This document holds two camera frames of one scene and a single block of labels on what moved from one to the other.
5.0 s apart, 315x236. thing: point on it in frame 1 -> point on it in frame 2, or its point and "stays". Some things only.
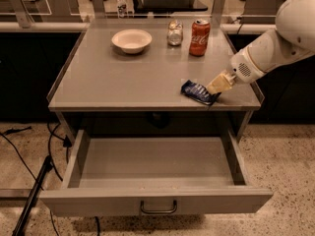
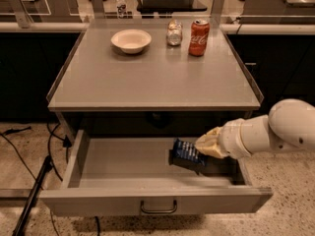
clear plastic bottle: [121, 7] stays
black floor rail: [46, 168] stays
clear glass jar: [174, 35] stays
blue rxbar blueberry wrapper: [199, 92] -> [187, 149]
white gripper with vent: [242, 67] -> [228, 140]
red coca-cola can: [199, 37] stays
